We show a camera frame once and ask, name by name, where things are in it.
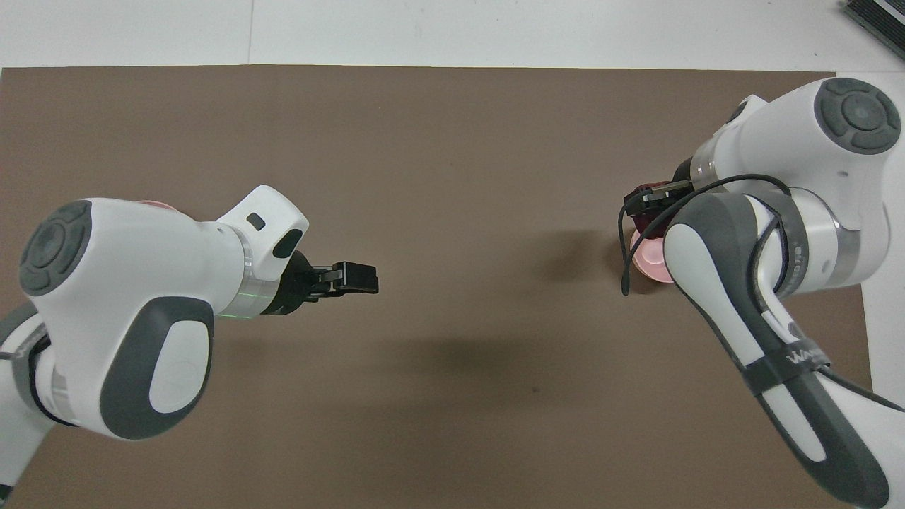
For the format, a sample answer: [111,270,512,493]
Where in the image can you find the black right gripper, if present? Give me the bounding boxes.
[624,160,699,216]

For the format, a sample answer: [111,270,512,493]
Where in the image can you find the pink bowl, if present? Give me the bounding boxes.
[629,230,676,285]

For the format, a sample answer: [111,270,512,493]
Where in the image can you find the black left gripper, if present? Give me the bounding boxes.
[267,250,380,316]

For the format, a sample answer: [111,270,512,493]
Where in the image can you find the brown table mat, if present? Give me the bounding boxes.
[0,65,874,509]

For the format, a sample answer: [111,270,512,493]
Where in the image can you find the dark ribbed device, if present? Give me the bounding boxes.
[843,0,905,61]

